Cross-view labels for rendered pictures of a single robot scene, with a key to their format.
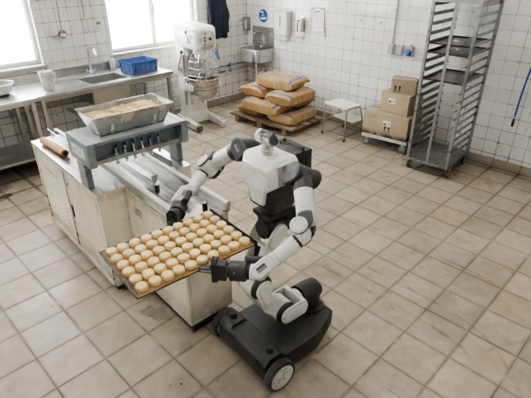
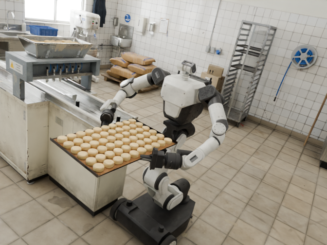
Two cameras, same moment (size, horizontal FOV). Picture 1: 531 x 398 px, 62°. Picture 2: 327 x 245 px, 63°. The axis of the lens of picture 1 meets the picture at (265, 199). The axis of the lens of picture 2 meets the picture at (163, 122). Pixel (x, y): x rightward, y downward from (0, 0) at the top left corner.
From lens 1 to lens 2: 0.76 m
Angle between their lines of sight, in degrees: 15
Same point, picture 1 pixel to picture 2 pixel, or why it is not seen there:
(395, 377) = not seen: outside the picture
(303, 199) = (219, 111)
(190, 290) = (99, 183)
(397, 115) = not seen: hidden behind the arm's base
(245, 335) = (139, 218)
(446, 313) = (259, 207)
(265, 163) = (185, 85)
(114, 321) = (27, 207)
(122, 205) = (45, 115)
